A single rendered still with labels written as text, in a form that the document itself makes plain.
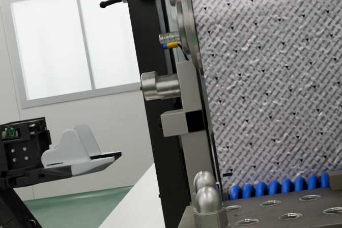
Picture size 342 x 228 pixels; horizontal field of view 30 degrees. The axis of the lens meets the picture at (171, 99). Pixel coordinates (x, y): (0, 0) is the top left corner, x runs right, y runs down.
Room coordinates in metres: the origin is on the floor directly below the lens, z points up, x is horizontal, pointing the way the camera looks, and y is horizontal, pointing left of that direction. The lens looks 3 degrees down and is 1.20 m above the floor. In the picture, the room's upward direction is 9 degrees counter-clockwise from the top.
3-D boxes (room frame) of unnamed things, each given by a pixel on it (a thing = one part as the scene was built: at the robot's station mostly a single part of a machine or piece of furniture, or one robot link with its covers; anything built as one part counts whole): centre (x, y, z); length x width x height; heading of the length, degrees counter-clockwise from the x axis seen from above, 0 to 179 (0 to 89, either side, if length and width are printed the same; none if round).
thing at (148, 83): (0.91, 0.03, 1.18); 0.04 x 0.02 x 0.04; 173
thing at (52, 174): (0.81, 0.18, 1.09); 0.09 x 0.05 x 0.02; 74
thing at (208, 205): (0.64, -0.02, 1.05); 0.04 x 0.04 x 0.04
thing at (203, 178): (0.74, -0.02, 1.05); 0.04 x 0.04 x 0.04
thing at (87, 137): (0.86, 0.12, 1.11); 0.09 x 0.03 x 0.06; 92
